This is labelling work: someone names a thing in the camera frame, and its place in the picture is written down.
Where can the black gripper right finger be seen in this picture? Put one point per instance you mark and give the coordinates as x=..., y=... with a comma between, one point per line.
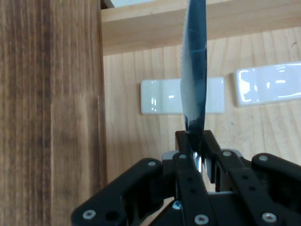
x=258, y=188

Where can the white ceramic cutlery rest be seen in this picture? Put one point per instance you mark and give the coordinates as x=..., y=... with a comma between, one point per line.
x=160, y=96
x=268, y=84

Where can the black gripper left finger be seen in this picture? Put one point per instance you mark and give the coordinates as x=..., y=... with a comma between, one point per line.
x=188, y=188

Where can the silver table knife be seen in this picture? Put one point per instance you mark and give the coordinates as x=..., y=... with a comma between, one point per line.
x=195, y=70

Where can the light wooden drawer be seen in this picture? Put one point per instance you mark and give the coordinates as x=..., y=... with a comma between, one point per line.
x=145, y=28

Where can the dark brown wooden cabinet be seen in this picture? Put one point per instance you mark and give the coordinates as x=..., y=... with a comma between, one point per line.
x=47, y=106

